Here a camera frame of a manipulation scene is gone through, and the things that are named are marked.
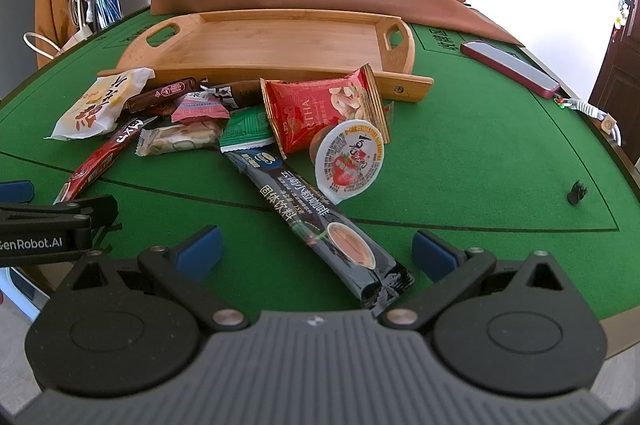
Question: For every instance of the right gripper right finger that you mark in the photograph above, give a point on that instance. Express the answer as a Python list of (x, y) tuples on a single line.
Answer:
[(455, 275)]

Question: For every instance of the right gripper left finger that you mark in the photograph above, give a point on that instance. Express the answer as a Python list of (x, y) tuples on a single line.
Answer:
[(179, 271)]

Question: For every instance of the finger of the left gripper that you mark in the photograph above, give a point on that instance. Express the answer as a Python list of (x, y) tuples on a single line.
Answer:
[(101, 210), (17, 191)]

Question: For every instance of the red black coffee stick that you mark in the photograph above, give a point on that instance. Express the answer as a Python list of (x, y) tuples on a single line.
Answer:
[(101, 160)]

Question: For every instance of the white flower cake packet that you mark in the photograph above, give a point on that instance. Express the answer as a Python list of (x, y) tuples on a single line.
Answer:
[(97, 110)]

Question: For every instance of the clear nougat candy packet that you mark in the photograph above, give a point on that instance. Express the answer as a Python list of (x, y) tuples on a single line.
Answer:
[(178, 138)]

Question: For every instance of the dark brown snack bar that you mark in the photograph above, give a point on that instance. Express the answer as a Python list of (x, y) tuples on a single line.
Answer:
[(161, 95)]

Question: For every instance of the black coffee stick sachet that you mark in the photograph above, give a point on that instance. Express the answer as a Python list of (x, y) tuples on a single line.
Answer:
[(374, 276)]

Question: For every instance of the pink cake packet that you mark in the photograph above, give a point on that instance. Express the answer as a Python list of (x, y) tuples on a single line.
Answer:
[(199, 107)]

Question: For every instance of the green snack packet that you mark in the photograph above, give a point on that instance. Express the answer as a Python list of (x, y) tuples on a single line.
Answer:
[(248, 128)]

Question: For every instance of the strawberry jelly cup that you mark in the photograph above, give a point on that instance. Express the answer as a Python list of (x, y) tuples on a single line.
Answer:
[(347, 158)]

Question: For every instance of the brown nut bar packet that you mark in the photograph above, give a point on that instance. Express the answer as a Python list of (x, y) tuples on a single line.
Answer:
[(236, 95)]

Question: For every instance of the red pistachio snack packet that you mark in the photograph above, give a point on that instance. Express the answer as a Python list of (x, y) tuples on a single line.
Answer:
[(298, 111)]

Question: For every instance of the small black clip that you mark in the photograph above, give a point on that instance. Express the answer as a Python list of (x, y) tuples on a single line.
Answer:
[(577, 193)]

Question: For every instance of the blue striped bag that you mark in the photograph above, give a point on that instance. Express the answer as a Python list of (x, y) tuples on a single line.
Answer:
[(107, 12)]

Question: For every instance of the red cased smartphone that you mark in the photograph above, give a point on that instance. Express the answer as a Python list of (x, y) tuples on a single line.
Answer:
[(523, 73)]

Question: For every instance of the wooden serving tray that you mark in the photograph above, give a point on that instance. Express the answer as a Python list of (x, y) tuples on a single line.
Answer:
[(283, 44)]

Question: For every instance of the dark wooden door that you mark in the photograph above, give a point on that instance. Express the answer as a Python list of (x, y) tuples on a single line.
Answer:
[(617, 86)]

